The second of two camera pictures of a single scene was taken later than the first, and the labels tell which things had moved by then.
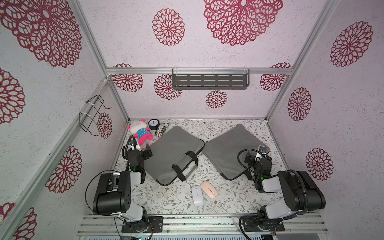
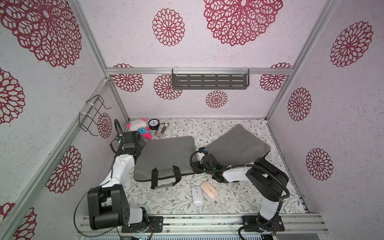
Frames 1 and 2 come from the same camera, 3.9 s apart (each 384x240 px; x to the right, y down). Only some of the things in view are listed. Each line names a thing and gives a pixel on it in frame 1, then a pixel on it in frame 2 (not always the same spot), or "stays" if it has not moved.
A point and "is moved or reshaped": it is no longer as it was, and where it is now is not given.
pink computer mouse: (209, 189) stays
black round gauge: (154, 124) stays
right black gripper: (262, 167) → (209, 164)
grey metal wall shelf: (231, 81) stays
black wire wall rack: (88, 121) stays
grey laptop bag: (223, 148) stays
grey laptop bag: (172, 155) is moved or reshaped
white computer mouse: (197, 196) stays
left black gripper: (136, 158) → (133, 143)
